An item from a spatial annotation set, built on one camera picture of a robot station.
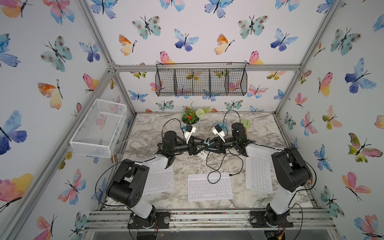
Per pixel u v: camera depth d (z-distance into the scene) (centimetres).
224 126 76
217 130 75
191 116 98
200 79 98
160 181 86
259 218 73
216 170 91
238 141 74
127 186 45
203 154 96
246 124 114
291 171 49
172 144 70
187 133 74
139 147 101
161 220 74
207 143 77
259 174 89
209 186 84
